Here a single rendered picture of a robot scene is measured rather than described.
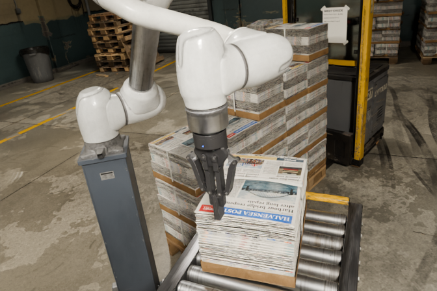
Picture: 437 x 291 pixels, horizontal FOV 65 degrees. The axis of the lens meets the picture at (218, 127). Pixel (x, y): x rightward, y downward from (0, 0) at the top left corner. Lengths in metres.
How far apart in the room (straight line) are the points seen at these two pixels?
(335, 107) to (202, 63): 2.70
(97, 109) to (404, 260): 1.93
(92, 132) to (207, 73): 0.93
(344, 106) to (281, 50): 2.50
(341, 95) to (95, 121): 2.29
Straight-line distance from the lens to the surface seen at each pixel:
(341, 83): 3.20
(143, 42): 1.31
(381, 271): 2.34
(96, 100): 1.49
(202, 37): 0.66
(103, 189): 1.62
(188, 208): 1.96
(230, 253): 1.07
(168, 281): 1.16
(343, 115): 3.29
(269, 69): 0.75
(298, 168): 1.18
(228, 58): 0.68
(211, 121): 0.70
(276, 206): 1.00
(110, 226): 1.73
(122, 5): 0.97
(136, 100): 1.49
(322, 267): 1.17
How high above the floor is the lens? 1.62
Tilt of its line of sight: 23 degrees down
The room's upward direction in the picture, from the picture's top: 6 degrees counter-clockwise
